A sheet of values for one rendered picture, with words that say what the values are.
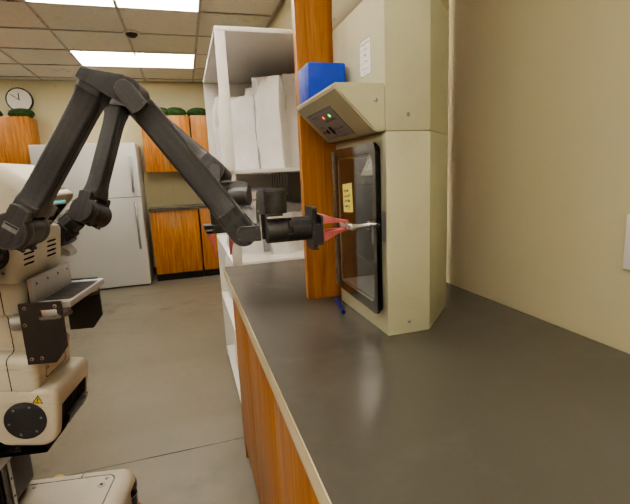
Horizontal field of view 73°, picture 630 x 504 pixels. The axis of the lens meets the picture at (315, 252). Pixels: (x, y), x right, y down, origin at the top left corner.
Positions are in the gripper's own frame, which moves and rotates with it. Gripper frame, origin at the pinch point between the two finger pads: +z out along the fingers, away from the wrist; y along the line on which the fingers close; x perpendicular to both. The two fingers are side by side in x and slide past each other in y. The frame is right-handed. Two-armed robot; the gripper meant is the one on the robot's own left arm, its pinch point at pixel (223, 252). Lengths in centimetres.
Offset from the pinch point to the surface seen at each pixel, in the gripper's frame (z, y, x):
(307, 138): -33.1, 26.4, -9.4
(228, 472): 110, -3, 46
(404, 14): -55, 38, -47
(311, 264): 4.8, 25.7, -9.3
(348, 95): -38, 25, -46
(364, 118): -34, 28, -46
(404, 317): 12, 37, -46
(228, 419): 110, 2, 90
